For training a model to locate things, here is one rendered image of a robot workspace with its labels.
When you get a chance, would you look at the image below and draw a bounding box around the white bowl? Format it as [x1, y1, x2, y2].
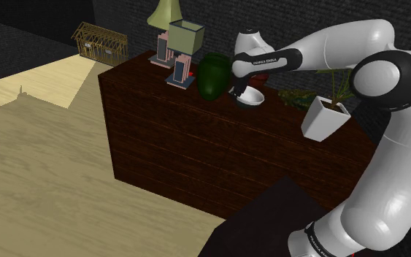
[228, 85, 266, 108]

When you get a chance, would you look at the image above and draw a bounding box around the dark red bowl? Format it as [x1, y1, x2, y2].
[249, 73, 270, 88]

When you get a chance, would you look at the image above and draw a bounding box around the dark green vase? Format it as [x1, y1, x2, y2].
[196, 52, 232, 102]

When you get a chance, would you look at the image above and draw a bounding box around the yellow-green leafy plant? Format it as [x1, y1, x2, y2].
[277, 88, 318, 112]

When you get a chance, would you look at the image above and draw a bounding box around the lamp with square green shade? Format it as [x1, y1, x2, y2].
[164, 19, 206, 91]

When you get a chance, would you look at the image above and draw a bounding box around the dark wood chest of drawers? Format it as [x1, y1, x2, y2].
[97, 50, 379, 220]

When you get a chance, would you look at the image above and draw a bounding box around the plant in white square pot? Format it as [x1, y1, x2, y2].
[300, 67, 353, 143]

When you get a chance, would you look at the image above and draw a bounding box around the lamp with conical green shade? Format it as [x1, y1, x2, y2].
[146, 0, 184, 69]

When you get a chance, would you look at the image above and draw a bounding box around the dark robot stand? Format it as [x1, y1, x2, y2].
[197, 176, 335, 257]

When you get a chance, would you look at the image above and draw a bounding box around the wooden frame house model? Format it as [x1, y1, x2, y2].
[71, 21, 129, 67]

